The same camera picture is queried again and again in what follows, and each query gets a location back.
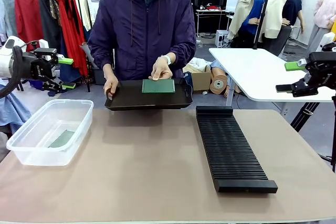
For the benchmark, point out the grey hanging sweater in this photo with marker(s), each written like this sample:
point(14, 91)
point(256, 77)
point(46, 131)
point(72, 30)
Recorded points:
point(8, 6)

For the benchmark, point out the white wristband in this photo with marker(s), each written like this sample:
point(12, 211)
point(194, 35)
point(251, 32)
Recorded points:
point(167, 58)

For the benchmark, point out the small white side table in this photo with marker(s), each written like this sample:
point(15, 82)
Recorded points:
point(210, 11)

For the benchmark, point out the person's right forearm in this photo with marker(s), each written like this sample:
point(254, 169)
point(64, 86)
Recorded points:
point(101, 58)

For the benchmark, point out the clear plastic box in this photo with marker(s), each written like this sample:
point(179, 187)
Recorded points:
point(26, 155)

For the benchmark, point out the grey fabric roll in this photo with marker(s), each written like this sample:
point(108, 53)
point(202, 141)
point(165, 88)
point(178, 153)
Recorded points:
point(86, 51)

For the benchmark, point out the white board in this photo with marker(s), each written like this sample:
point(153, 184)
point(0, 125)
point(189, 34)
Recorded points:
point(232, 3)

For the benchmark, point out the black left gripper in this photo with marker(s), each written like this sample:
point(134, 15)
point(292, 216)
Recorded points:
point(39, 69)

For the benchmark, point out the grey storage bin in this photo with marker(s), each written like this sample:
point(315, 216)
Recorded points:
point(98, 77)

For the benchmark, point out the cream hanging garment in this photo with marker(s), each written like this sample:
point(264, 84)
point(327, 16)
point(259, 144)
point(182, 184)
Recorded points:
point(84, 11)

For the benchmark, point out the light blue cloth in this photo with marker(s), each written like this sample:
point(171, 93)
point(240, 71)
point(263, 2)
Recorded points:
point(13, 108)

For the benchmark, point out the mannequin in pink sweater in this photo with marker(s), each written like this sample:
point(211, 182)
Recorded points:
point(324, 11)

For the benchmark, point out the black tripod pole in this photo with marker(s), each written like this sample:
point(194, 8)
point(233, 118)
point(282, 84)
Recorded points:
point(262, 16)

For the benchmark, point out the person's right hand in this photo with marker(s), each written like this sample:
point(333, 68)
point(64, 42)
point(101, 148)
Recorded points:
point(111, 85)

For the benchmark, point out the black tray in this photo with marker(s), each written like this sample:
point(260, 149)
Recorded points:
point(131, 99)

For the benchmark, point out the mannequin in cream jacket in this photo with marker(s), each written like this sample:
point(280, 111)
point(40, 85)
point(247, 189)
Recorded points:
point(274, 14)

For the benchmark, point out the cardboard box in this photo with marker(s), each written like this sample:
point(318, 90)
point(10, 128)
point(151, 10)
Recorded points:
point(200, 79)

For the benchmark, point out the black hanging garment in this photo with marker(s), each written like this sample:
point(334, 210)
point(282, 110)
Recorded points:
point(48, 24)

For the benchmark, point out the navy hanging garment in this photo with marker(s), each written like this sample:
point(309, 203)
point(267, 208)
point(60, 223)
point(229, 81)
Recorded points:
point(69, 70)

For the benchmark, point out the person in purple jacket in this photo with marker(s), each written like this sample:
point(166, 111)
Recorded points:
point(136, 24)

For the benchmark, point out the red hanging dress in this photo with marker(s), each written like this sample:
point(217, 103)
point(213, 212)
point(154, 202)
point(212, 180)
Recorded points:
point(71, 37)

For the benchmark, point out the black tripod legs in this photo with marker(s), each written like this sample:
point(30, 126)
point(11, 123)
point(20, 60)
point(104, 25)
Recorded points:
point(304, 113)

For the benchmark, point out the mannequin in beige jacket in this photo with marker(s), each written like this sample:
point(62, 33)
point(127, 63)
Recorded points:
point(244, 6)

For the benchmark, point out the person's left hand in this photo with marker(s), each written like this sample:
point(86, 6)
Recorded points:
point(160, 69)

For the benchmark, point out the black slotted PCB rack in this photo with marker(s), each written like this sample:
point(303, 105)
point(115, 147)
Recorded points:
point(236, 155)

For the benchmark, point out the lying tan mannequin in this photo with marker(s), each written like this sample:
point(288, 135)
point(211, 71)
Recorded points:
point(219, 83)

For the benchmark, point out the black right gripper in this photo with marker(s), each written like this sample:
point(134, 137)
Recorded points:
point(324, 69)

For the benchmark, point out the green PCB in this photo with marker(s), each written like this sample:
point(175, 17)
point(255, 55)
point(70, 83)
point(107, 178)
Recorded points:
point(157, 87)
point(61, 140)

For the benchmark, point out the person's left forearm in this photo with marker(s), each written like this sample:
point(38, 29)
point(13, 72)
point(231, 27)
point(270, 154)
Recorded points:
point(183, 52)

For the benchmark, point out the red hanging shirt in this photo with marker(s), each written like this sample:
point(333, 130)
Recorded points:
point(29, 16)

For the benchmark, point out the small white cabinet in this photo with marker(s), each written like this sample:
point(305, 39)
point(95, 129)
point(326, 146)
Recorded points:
point(221, 37)

